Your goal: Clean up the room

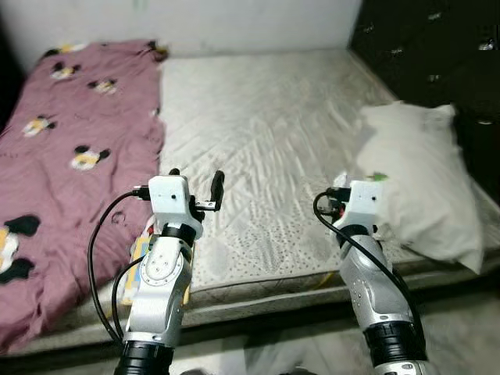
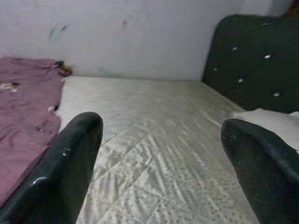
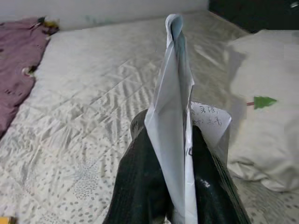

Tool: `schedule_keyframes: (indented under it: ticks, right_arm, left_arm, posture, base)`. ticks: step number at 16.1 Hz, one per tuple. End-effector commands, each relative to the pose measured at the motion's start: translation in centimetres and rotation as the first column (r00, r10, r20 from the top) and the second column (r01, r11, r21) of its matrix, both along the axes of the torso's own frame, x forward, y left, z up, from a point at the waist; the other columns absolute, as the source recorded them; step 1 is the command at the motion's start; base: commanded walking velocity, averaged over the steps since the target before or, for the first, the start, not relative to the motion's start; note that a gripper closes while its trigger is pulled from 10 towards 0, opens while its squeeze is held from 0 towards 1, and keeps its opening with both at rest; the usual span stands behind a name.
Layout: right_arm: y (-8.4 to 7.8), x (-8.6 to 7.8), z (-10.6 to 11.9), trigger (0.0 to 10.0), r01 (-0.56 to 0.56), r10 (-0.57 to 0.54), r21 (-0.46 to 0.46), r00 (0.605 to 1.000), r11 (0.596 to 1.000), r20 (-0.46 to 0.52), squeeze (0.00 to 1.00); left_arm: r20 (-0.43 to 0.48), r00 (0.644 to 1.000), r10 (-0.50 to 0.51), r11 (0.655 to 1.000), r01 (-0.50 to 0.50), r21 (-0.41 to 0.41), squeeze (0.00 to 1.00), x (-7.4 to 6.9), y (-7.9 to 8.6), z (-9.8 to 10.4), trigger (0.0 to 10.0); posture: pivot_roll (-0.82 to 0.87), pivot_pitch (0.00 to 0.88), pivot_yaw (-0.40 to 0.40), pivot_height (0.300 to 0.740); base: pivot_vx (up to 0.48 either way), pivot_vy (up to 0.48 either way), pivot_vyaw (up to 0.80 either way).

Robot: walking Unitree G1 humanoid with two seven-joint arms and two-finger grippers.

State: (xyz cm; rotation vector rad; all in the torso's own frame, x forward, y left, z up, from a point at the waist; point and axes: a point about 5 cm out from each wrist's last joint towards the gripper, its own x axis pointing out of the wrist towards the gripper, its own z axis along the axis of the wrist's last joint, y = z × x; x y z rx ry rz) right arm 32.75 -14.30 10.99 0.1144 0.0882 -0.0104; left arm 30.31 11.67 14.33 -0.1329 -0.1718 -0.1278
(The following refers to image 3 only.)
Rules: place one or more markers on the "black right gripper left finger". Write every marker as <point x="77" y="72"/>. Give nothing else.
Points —
<point x="140" y="182"/>

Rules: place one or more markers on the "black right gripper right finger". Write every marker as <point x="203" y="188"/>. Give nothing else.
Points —
<point x="215" y="198"/>

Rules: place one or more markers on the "white handwritten paper sheet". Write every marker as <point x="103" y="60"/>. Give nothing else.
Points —
<point x="168" y="116"/>

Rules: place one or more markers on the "children's book with yellow border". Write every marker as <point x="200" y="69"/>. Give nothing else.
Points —
<point x="8" y="221"/>

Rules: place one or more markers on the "white pillow with tree print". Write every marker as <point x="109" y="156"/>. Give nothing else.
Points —
<point x="268" y="140"/>

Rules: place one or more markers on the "white quilted mattress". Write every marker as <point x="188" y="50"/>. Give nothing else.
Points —
<point x="93" y="105"/>

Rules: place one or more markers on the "purple cartoon print blanket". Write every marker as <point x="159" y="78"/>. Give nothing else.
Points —
<point x="16" y="58"/>

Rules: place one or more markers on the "dark tufted headboard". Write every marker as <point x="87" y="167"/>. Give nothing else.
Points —
<point x="245" y="14"/>

